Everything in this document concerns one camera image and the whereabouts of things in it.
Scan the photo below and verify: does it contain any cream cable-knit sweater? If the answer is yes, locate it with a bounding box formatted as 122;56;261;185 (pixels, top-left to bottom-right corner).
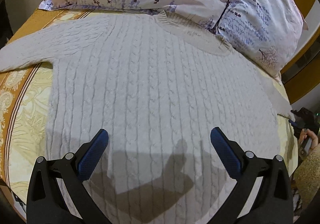
0;9;296;224

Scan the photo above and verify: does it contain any knit sleeve forearm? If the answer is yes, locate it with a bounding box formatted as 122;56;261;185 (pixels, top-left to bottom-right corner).
294;145;320;210

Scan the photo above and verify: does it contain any person's right hand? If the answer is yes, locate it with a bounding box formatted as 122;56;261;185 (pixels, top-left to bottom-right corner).
298;128;319;150

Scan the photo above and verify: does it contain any wooden bed headboard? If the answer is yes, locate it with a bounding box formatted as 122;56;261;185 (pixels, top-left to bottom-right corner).
281;0;319;104

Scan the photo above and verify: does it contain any yellow patterned bed sheet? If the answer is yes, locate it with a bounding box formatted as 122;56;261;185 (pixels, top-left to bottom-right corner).
0;8;299;222

